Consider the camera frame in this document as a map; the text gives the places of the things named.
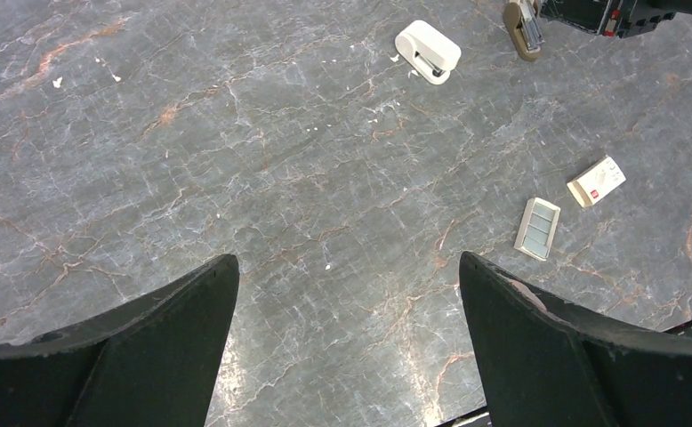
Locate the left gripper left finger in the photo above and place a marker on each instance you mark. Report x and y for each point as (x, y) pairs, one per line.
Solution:
(153, 361)

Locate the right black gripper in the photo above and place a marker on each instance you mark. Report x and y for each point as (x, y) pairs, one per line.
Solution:
(611, 18)

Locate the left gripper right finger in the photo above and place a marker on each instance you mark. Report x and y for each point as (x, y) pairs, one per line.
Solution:
(546, 361)

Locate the brown white stapler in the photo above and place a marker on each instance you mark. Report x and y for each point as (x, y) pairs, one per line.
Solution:
(520, 17)

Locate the grey staple tray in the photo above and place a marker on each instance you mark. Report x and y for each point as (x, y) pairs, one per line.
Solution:
(537, 228)

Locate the white staple box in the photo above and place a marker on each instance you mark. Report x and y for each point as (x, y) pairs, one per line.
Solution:
(596, 182)

